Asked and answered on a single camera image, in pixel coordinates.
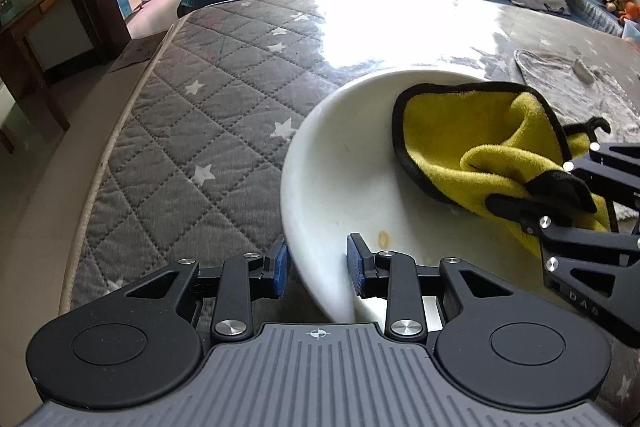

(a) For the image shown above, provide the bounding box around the grey quilted star table cover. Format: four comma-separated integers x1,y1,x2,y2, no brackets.
59,0,640,413

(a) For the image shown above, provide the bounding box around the dark wooden desk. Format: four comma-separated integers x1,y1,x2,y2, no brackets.
0,0,78,152

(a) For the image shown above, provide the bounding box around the yellow cleaning cloth black edge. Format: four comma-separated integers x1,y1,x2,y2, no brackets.
391,82,621,258

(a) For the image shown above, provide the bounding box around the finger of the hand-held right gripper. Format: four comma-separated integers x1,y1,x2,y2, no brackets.
562,142,640,210
520,211,640,343

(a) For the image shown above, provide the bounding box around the large white bowl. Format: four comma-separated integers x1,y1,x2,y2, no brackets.
280,69,556,324

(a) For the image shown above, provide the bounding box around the brown doormat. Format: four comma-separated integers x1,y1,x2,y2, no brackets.
107,38,168,74

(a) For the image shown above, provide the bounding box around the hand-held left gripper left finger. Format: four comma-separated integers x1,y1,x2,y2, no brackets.
121,239,290,342

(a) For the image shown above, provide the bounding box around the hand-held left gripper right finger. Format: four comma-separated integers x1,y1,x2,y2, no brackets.
346,233,518,342

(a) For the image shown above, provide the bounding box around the grey cloth bib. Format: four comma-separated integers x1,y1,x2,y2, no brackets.
514,48,640,220

